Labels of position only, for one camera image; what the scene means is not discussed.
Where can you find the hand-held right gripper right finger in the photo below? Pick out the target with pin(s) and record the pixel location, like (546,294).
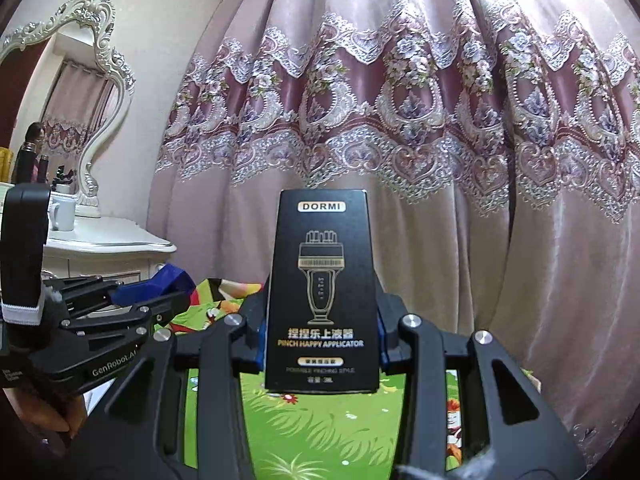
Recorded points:
(382,345)

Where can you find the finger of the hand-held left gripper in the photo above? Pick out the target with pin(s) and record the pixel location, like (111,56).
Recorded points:
(175,277)
(150,310)

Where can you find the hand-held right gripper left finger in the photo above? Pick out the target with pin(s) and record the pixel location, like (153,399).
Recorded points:
(258,359)

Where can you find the black box with gold print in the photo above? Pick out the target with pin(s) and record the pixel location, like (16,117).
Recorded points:
(320,285)

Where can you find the person's left hand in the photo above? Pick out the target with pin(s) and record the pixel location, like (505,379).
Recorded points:
(70,417)

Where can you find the white ornate dresser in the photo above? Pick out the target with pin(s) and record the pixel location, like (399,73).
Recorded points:
(100,240)

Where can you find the green cartoon printed blanket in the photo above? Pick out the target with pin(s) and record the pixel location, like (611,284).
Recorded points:
(300,435)

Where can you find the white mug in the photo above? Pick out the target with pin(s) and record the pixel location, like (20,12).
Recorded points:
(62,212)

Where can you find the short dark bottle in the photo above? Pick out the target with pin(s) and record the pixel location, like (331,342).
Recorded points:
(43,170)

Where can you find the tall dark bottle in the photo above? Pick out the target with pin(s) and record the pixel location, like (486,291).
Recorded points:
(26,155)

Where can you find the white ornate mirror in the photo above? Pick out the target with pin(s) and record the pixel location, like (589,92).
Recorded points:
(107,60)

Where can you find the pink beige curtain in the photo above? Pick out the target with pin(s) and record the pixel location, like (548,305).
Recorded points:
(450,110)

